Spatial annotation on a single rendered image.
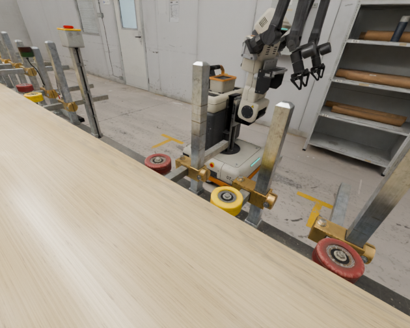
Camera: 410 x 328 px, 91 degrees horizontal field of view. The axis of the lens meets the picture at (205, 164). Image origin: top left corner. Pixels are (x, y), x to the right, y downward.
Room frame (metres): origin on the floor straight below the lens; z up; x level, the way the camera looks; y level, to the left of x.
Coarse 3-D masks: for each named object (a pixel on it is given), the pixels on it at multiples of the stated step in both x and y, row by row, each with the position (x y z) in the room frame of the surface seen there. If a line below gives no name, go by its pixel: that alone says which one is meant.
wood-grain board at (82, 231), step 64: (0, 128) 0.67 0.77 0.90; (64, 128) 0.70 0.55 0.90; (0, 192) 0.34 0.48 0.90; (64, 192) 0.35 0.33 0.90; (128, 192) 0.37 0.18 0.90; (0, 256) 0.19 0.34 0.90; (64, 256) 0.19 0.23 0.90; (128, 256) 0.20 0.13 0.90; (192, 256) 0.21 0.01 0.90; (256, 256) 0.22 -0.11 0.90; (0, 320) 0.10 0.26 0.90; (64, 320) 0.10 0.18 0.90; (128, 320) 0.11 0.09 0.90; (192, 320) 0.11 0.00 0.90; (256, 320) 0.12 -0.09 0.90; (320, 320) 0.12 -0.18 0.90; (384, 320) 0.13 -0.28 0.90
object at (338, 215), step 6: (342, 186) 0.55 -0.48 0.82; (348, 186) 0.55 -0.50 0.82; (342, 192) 0.52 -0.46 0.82; (348, 192) 0.52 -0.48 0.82; (336, 198) 0.49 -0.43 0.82; (342, 198) 0.49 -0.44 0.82; (348, 198) 0.49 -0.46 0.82; (336, 204) 0.46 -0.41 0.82; (342, 204) 0.46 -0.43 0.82; (336, 210) 0.43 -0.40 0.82; (342, 210) 0.43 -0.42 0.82; (336, 216) 0.41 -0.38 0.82; (342, 216) 0.41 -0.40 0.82; (336, 222) 0.39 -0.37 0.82; (342, 222) 0.39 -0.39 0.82
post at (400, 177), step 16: (400, 160) 0.32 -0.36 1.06; (384, 176) 0.35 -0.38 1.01; (400, 176) 0.31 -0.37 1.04; (384, 192) 0.32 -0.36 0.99; (400, 192) 0.31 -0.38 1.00; (368, 208) 0.32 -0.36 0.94; (384, 208) 0.31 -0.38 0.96; (352, 224) 0.34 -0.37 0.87; (368, 224) 0.31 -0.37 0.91; (352, 240) 0.31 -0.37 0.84
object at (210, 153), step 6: (216, 144) 0.81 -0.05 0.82; (222, 144) 0.81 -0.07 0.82; (210, 150) 0.75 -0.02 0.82; (216, 150) 0.76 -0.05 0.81; (222, 150) 0.80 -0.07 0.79; (204, 156) 0.70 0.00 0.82; (210, 156) 0.73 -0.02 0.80; (204, 162) 0.69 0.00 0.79; (180, 168) 0.60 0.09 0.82; (186, 168) 0.61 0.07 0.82; (168, 174) 0.56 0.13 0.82; (174, 174) 0.56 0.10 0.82; (180, 174) 0.57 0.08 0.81; (186, 174) 0.60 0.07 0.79; (174, 180) 0.55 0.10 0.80
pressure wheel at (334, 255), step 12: (324, 240) 0.26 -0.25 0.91; (336, 240) 0.26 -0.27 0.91; (312, 252) 0.25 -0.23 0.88; (324, 252) 0.23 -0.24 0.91; (336, 252) 0.23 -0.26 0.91; (348, 252) 0.24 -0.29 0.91; (324, 264) 0.21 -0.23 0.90; (336, 264) 0.21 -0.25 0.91; (348, 264) 0.21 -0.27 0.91; (360, 264) 0.21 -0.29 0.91; (348, 276) 0.19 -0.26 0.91; (360, 276) 0.19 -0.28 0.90
